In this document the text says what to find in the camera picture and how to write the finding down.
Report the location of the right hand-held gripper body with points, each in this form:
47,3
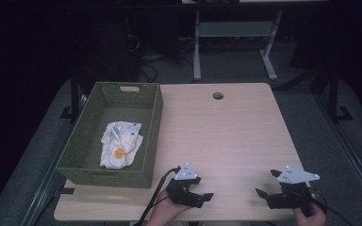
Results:
292,196

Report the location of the white crumpled cloth orange dot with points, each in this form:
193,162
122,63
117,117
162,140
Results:
119,147

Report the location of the grey metal floor rail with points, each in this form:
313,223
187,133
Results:
348,147
48,179

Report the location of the green woven basket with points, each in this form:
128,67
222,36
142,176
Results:
85,150

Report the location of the grey metal desk frame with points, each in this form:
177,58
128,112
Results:
196,56

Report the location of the black metal stand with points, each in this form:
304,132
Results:
333,94
74,94

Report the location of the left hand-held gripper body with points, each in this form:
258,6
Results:
180,193

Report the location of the person's left hand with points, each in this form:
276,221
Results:
163,210

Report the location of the person's right hand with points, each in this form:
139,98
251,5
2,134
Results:
314,218

